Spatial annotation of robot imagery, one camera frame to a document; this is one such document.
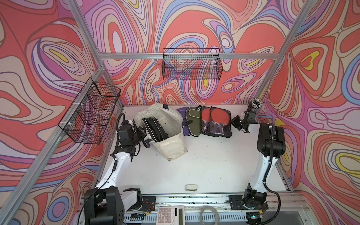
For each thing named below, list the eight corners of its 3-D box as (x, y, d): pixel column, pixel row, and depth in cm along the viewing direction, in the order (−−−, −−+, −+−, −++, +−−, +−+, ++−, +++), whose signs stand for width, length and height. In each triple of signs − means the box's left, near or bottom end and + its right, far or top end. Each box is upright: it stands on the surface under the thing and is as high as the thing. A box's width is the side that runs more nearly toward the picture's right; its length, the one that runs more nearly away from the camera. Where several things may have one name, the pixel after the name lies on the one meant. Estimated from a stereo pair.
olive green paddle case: (186, 136, 102) (186, 132, 98) (185, 109, 120) (185, 105, 116) (203, 136, 102) (204, 132, 98) (200, 109, 120) (201, 105, 116)
